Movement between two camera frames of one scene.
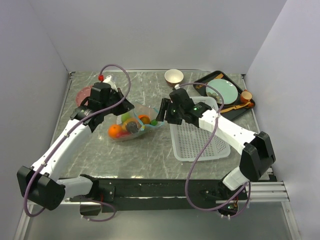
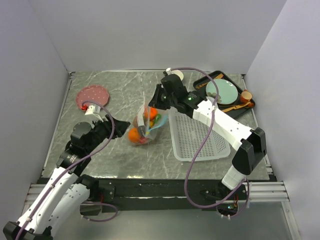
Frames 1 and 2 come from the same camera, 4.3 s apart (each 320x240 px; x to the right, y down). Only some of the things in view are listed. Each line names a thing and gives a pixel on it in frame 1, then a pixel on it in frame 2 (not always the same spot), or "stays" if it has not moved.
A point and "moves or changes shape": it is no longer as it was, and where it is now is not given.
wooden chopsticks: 220,76 stays
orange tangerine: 113,129 moves or changes shape
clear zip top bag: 134,122 moves or changes shape
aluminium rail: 273,193 stays
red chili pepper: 122,134 → 142,140
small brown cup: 246,96 stays
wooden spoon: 235,107 stays
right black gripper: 166,104 → 155,101
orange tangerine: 145,119 → 153,113
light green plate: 228,90 stays
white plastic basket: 188,142 stays
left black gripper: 125,105 → 120,127
